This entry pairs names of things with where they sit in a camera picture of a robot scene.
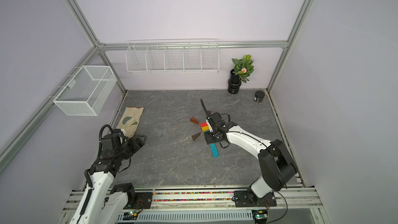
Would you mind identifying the dark brown wedge block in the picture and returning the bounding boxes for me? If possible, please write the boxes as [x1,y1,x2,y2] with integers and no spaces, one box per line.
[191,132,201,141]

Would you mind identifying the reddish brown wedge block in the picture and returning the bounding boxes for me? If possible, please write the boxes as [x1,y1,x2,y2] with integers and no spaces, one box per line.
[190,117,200,124]

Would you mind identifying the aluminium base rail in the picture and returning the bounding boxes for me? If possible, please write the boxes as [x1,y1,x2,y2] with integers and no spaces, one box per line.
[62,187,324,220]

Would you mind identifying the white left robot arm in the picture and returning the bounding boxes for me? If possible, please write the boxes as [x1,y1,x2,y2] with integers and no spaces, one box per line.
[70,124,151,224]

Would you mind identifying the square white wire basket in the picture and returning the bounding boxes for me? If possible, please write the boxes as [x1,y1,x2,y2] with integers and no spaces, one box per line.
[53,65,117,116]

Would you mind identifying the teal block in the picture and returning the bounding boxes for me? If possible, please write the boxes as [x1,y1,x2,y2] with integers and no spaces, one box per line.
[210,143,219,158]

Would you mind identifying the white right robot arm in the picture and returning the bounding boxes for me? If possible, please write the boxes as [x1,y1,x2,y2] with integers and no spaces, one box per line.
[200,99,298,206]

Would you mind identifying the long white wire basket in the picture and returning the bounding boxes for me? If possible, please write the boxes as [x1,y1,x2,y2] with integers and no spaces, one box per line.
[125,39,220,73]

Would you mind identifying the small black cylinder can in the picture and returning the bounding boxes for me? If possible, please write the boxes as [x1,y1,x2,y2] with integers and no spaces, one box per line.
[254,90,265,103]

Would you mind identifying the potted green plant black vase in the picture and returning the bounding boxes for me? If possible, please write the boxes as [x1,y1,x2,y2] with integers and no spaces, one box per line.
[228,55,254,94]

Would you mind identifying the yellow work glove green patches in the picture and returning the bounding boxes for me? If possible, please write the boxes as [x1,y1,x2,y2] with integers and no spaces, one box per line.
[116,107,144,138]

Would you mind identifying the white vented cable duct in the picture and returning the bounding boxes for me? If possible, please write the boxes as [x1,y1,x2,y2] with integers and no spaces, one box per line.
[117,210,255,224]

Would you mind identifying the red rectangular block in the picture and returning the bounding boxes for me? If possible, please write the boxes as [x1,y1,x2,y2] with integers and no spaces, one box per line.
[200,122,208,128]

